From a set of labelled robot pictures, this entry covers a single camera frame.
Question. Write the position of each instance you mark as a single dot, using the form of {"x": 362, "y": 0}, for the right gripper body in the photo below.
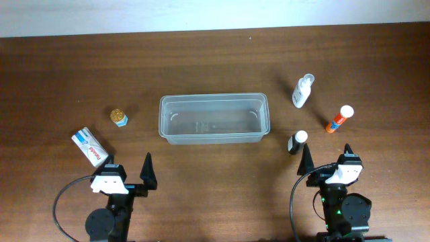
{"x": 320, "y": 177}

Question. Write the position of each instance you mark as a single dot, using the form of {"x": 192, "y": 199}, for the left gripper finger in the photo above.
{"x": 147, "y": 174}
{"x": 109, "y": 159}

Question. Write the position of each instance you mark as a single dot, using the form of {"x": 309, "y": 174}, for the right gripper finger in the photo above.
{"x": 306, "y": 164}
{"x": 347, "y": 150}

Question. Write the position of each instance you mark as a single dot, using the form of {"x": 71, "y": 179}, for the dark bottle white cap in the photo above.
{"x": 296, "y": 142}

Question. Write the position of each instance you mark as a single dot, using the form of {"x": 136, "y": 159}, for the white medicine box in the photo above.
{"x": 90, "y": 147}

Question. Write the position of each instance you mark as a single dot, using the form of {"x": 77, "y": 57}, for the orange tube white cap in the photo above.
{"x": 345, "y": 112}

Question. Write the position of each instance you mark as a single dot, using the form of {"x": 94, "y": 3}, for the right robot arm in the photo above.
{"x": 346, "y": 214}

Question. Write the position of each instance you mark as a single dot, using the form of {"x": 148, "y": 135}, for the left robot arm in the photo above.
{"x": 112, "y": 222}

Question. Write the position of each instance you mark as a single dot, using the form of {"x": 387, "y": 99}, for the clear plastic container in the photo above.
{"x": 221, "y": 118}

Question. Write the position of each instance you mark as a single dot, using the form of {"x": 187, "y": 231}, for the small jar gold lid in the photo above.
{"x": 118, "y": 117}

